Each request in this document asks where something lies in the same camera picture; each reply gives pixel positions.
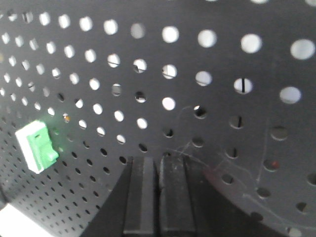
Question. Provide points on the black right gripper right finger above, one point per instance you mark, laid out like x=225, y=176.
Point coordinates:
x=175, y=208

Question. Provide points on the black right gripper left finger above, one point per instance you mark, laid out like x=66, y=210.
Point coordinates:
x=140, y=208

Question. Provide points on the black perforated pegboard panel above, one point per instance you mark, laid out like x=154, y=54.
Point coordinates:
x=228, y=85

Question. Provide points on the green white toggle switch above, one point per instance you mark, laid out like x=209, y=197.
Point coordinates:
x=36, y=146

